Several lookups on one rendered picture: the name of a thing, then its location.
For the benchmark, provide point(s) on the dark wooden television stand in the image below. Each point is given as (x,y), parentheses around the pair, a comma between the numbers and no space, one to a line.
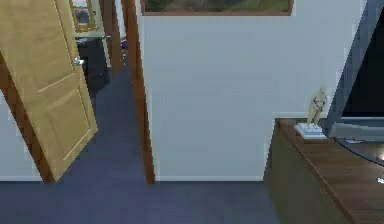
(330,180)

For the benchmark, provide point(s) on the purple round object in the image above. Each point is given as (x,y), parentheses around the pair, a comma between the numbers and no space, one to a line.
(124,44)

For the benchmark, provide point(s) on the black cabinet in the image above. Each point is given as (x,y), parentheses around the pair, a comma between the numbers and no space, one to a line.
(94,63)

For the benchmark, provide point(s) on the beige statuette on white base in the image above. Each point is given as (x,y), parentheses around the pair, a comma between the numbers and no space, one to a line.
(315,115)

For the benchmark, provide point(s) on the gold framed mirror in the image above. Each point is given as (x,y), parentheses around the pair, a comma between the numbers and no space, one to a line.
(82,15)

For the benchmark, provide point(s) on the light wooden room door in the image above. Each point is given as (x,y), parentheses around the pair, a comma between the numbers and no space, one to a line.
(43,83)

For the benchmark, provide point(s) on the grey flat television set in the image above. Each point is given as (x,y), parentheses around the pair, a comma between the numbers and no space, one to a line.
(363,83)

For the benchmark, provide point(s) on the brown framed wall picture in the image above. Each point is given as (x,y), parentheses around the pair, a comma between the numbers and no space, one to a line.
(216,6)

